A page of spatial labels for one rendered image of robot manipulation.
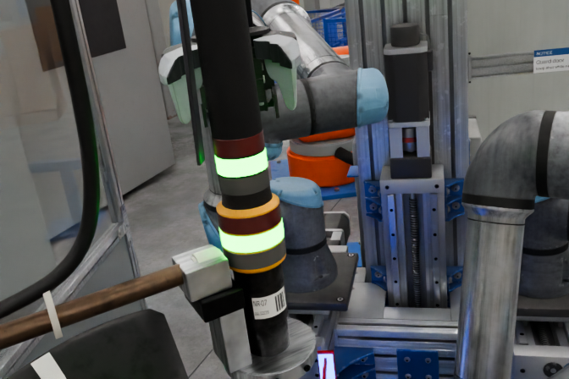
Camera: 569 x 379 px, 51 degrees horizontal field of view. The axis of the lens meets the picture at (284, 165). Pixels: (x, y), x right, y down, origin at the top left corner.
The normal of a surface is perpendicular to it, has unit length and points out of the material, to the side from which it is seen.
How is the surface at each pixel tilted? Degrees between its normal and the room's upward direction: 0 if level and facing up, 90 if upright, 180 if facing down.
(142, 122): 90
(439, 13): 90
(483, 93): 90
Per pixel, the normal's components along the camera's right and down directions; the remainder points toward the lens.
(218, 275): 0.48, 0.24
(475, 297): -0.72, -0.04
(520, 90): -0.11, 0.35
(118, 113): 0.90, 0.04
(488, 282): -0.42, -0.02
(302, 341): -0.11, -0.94
